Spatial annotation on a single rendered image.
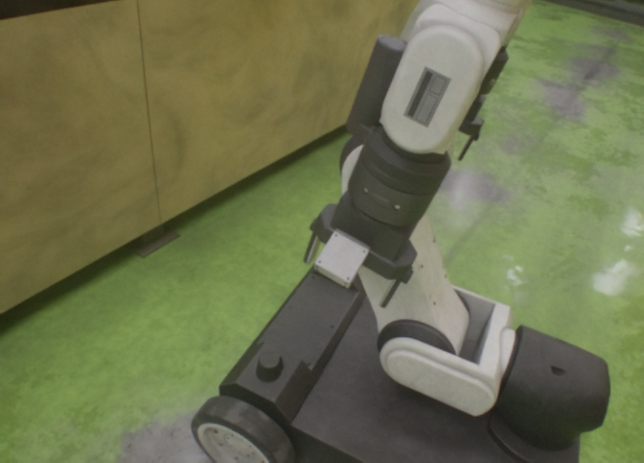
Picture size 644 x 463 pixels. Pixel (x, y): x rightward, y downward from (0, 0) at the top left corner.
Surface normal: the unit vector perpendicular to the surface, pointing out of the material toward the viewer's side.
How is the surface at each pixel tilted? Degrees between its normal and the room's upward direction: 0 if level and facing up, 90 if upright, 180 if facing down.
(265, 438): 30
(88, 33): 90
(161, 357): 0
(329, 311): 0
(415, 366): 90
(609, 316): 0
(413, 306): 90
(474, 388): 90
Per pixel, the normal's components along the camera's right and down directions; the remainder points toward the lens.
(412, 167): 0.12, -0.06
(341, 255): 0.03, -0.37
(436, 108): -0.43, 0.51
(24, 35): 0.81, 0.41
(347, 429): 0.11, -0.80
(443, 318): 0.72, -0.32
